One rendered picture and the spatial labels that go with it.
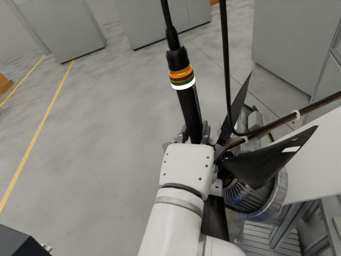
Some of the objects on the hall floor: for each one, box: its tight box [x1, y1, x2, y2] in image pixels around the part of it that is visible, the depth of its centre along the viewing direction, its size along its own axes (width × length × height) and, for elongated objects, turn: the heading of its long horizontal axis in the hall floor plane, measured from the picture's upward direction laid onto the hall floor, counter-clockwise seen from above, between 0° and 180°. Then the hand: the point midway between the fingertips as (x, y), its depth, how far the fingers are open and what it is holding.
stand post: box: [268, 200, 314, 251], centre depth 98 cm, size 4×9×115 cm, turn 179°
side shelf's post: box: [301, 232, 331, 256], centre depth 99 cm, size 4×4×83 cm
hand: (195, 130), depth 41 cm, fingers closed on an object, 4 cm apart
